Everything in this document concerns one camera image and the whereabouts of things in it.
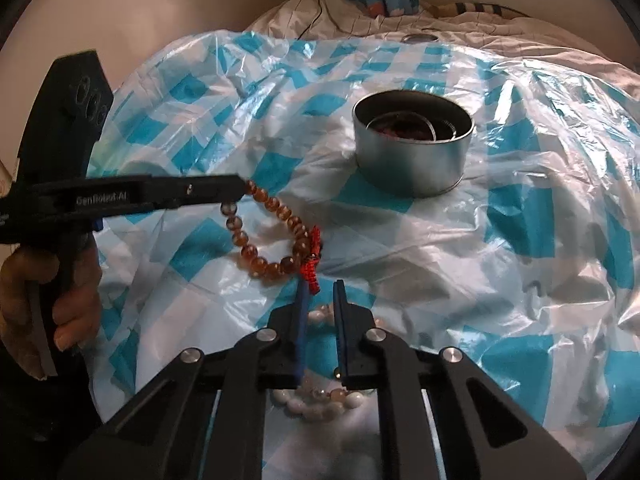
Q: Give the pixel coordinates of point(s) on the round metal tin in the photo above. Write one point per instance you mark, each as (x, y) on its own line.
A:
(415, 170)

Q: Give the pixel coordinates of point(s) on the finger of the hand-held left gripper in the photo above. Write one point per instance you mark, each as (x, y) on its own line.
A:
(210, 187)

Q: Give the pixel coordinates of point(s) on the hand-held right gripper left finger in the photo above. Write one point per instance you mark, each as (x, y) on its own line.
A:
(301, 332)

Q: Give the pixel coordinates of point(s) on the white quilt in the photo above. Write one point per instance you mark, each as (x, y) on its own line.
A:
(500, 32)

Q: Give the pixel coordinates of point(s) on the person's left hand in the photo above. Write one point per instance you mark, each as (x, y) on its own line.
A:
(80, 290)

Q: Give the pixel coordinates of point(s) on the blue checked plastic sheet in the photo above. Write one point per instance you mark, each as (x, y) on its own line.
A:
(450, 270)

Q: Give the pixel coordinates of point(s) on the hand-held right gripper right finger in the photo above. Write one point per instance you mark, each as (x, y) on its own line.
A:
(341, 332)

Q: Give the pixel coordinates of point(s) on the striped pillow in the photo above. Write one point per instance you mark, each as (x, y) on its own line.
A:
(475, 10)

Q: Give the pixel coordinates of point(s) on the small round metal lid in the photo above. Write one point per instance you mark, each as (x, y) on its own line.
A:
(420, 38)

